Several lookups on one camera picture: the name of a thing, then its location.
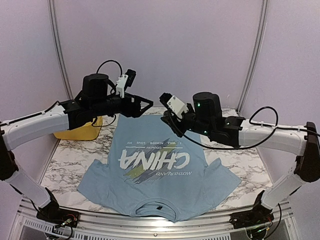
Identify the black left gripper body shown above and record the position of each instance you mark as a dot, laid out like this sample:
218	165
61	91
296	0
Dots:
101	107

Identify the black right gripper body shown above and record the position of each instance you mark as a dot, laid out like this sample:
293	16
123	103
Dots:
203	126

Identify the light blue printed t-shirt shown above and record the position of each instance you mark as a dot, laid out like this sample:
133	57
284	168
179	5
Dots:
151	172

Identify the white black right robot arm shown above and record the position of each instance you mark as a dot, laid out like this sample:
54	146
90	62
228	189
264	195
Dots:
301	140

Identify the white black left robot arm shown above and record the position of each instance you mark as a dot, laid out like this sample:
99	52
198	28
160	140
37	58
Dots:
13	133

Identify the yellow plastic basket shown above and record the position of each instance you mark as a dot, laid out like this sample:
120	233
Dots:
87	132

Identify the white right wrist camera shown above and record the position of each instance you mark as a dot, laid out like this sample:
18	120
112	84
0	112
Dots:
173	103

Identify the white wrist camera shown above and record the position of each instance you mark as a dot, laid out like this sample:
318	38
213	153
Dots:
173	103
125	81

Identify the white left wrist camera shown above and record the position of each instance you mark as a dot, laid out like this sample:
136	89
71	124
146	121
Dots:
125	81

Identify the aluminium front rail frame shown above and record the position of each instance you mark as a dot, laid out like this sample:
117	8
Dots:
95	225

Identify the left aluminium corner post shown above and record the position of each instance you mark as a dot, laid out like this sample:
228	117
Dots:
58	48

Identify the aluminium corner post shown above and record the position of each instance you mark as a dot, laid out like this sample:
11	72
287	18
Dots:
58	48
255	54

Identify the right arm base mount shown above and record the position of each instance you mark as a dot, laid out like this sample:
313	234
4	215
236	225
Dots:
248	218

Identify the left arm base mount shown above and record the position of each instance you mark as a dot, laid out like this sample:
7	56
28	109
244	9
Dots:
60	216

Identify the right aluminium corner post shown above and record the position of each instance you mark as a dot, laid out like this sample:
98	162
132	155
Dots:
255	54

